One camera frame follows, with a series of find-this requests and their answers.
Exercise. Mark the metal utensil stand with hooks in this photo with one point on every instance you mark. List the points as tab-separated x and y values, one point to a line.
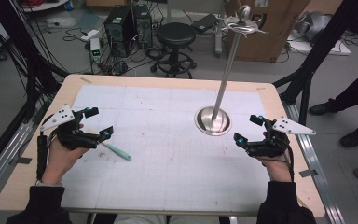
227	71

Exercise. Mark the grey tape piece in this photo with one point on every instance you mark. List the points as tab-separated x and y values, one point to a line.
308	173
21	160

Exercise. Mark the white device with green display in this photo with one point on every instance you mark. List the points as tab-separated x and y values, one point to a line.
95	49

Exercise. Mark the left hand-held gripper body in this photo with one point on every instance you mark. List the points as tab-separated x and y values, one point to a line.
74	138

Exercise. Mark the grey bag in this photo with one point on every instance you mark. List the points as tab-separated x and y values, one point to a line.
312	25

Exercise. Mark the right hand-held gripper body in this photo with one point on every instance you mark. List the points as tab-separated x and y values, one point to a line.
268	146

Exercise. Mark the narrow black computer tower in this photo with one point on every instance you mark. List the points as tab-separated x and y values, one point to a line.
143	25

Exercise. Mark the black round stool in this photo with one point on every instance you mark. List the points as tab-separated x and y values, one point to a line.
175	35

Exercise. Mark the black flat device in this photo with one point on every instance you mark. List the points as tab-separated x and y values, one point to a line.
204	23

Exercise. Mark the person's left hand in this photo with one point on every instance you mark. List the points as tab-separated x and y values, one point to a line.
59	160

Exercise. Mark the large black computer tower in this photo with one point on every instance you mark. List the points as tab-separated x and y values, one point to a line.
119	28

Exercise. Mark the white grid mat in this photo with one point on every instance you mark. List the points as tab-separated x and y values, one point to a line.
174	161

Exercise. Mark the brown cardboard box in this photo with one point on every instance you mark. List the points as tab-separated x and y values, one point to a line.
276	34

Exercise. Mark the person's right hand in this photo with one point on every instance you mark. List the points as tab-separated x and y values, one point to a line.
276	169

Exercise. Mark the aluminium rail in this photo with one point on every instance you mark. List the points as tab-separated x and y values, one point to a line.
3	158
315	165

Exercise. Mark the white power strip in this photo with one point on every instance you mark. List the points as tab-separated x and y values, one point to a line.
89	35

